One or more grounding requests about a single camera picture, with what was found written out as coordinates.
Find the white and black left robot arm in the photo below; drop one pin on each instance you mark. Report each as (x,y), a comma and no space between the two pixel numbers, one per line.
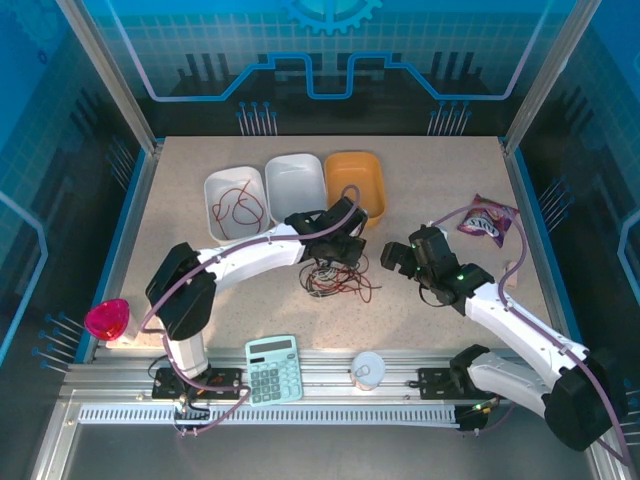
(250,252)

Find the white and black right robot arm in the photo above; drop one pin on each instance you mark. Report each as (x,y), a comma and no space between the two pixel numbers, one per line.
(515,320)

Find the white plastic bin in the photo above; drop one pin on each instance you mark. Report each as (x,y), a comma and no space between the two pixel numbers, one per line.
(225,187)
(295,185)

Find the orange plastic bin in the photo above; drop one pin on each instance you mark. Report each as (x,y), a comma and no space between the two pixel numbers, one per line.
(350,172)

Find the small pink eraser block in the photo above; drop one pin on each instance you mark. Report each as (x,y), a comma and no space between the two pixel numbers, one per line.
(511,274)

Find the purple candy bag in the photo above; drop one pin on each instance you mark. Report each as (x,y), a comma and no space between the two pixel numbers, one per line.
(487,220)

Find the white tin can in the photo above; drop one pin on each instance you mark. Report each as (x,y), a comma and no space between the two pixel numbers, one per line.
(368,372)

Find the light blue calculator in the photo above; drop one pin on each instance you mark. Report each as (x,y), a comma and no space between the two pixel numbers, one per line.
(272,370)

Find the black electronics board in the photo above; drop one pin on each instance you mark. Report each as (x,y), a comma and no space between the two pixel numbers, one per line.
(192,417)
(472,420)

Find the pink plastic cup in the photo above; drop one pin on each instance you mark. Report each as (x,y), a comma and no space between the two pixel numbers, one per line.
(107,320)

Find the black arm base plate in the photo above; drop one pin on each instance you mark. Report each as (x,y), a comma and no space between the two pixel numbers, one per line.
(225,376)
(435,382)

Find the aluminium table rail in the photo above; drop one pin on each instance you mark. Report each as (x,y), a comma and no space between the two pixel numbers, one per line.
(325,372)

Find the aluminium side rail blue edge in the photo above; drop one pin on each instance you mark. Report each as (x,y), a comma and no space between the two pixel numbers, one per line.
(141,200)
(512,172)

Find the aluminium frame post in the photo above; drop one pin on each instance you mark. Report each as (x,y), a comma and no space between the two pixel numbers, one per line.
(110,75)
(545,75)

